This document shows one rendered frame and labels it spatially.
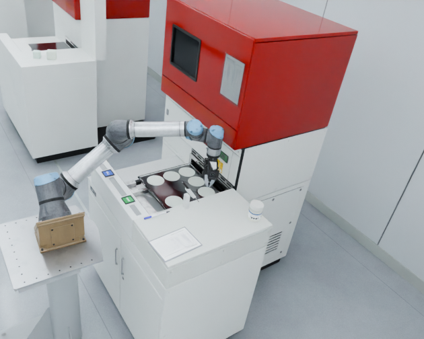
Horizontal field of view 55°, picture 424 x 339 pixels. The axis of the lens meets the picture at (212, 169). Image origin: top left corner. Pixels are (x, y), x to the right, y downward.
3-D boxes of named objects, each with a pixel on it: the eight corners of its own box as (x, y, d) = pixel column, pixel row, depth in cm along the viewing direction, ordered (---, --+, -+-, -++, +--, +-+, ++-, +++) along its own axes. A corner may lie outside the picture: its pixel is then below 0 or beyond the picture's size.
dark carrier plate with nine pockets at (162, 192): (190, 165, 260) (190, 164, 260) (221, 195, 238) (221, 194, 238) (140, 177, 242) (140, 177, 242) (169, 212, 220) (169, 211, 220)
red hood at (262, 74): (248, 77, 309) (263, -6, 276) (328, 126, 257) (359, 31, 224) (159, 90, 269) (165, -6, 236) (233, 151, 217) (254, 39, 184)
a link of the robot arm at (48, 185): (33, 202, 191) (27, 175, 193) (46, 204, 205) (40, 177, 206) (58, 196, 192) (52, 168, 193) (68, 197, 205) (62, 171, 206)
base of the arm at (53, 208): (40, 221, 186) (36, 200, 187) (37, 225, 199) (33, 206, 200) (74, 214, 193) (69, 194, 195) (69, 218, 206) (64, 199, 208)
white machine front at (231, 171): (165, 140, 295) (169, 89, 273) (233, 206, 243) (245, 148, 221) (161, 141, 294) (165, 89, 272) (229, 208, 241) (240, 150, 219)
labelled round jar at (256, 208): (254, 212, 218) (258, 198, 213) (263, 220, 214) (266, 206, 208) (244, 216, 214) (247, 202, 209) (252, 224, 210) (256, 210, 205)
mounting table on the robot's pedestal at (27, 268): (17, 309, 183) (13, 289, 176) (-3, 244, 212) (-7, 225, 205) (114, 274, 206) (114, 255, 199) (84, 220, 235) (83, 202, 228)
